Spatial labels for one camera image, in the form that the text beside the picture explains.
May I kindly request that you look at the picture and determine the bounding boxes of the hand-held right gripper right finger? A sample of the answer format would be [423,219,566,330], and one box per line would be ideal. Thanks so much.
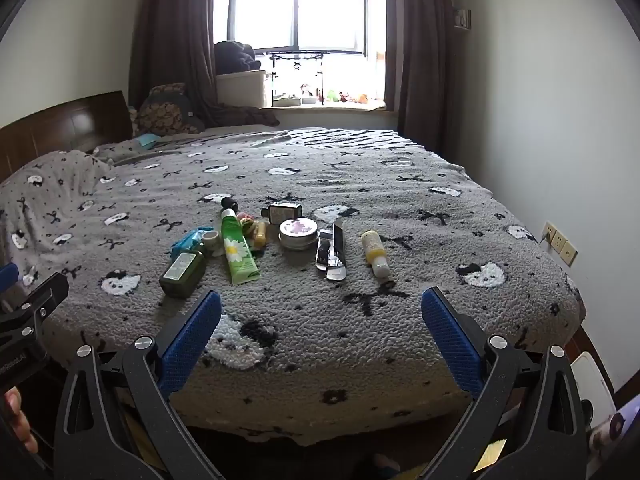
[420,286,588,480]

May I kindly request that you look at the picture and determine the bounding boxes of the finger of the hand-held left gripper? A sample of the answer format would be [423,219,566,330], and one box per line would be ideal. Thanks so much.
[0,262,20,294]
[0,272,70,344]

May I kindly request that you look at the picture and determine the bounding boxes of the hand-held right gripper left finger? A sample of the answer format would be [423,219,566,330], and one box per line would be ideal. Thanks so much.
[52,289,226,480]

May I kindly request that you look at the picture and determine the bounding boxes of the person's left hand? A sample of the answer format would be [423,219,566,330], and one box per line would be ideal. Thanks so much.
[0,387,39,456]

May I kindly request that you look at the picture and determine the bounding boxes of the dark green bottle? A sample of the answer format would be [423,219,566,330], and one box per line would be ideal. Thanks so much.
[159,249,207,298]

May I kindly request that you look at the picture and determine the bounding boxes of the grey dotted bedding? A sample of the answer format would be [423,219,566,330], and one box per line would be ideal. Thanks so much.
[0,150,121,271]

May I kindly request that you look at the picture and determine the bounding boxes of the green daisy print tube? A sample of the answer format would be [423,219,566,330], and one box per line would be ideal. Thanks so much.
[220,208,261,287]

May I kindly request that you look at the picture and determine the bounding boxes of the blue plastic packet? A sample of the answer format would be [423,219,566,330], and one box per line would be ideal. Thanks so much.
[170,227,217,261]

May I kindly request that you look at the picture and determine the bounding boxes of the grey cat print blanket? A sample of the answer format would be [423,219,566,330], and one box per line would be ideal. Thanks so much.
[0,127,587,448]

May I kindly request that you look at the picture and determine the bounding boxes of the pale yellow white-capped bottle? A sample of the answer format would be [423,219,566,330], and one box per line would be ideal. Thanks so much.
[361,230,392,279]

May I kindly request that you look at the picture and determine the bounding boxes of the black and silver tube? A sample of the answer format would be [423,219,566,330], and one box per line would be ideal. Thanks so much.
[326,219,348,282]

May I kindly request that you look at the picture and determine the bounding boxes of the white plastic bin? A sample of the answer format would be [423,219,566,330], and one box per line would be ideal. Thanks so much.
[570,351,617,423]

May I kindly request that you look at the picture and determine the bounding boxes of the round white tin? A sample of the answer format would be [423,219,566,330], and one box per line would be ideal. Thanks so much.
[278,218,319,251]

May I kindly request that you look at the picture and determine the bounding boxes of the black sachet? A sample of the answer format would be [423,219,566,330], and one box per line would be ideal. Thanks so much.
[315,229,335,272]

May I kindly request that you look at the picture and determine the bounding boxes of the dark glass bottle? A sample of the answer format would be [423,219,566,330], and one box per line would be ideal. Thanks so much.
[260,201,304,225]

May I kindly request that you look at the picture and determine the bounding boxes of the dark wooden headboard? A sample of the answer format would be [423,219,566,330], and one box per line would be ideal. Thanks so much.
[0,91,135,183]

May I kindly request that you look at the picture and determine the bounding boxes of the white and purple object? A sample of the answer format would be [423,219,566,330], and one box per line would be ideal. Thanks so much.
[587,395,640,456]

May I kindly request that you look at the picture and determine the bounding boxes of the brown patterned pillow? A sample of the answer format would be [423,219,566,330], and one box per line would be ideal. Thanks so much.
[134,83,207,138]

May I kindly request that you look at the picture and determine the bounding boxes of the white storage box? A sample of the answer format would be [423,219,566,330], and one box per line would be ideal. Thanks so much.
[216,70,268,109]

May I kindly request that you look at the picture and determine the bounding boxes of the row of small figurines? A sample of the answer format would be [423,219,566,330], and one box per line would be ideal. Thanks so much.
[300,82,386,106]

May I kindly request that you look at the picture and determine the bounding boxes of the dark clothes pile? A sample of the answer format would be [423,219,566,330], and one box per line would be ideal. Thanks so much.
[214,40,263,77]

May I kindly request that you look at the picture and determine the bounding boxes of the dark brown curtain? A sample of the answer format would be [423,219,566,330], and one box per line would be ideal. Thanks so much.
[129,0,281,128]
[382,0,456,146]

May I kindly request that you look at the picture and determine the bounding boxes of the window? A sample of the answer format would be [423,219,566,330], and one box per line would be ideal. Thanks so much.
[214,0,388,56]

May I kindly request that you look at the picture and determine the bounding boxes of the small black wire rack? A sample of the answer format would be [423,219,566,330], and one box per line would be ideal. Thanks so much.
[264,50,333,107]

